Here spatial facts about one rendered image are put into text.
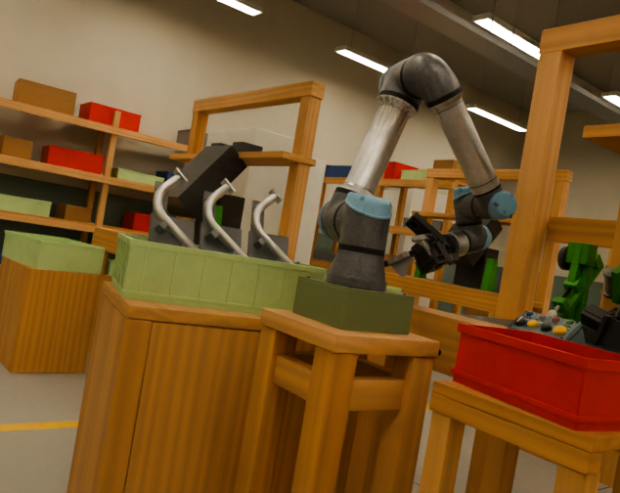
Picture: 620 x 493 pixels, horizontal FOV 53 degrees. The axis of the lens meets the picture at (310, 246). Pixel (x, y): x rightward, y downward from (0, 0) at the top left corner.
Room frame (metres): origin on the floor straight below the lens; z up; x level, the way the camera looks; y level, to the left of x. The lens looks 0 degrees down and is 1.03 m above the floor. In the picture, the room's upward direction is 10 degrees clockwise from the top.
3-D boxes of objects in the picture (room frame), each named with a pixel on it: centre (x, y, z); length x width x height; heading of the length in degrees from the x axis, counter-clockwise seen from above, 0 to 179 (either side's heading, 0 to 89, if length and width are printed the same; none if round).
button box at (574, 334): (1.47, -0.59, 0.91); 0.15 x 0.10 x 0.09; 36
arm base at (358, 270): (1.53, -0.13, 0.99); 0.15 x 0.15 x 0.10
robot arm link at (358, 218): (1.54, -0.12, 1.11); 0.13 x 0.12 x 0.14; 20
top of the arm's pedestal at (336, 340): (1.53, -0.13, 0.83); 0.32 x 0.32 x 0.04; 35
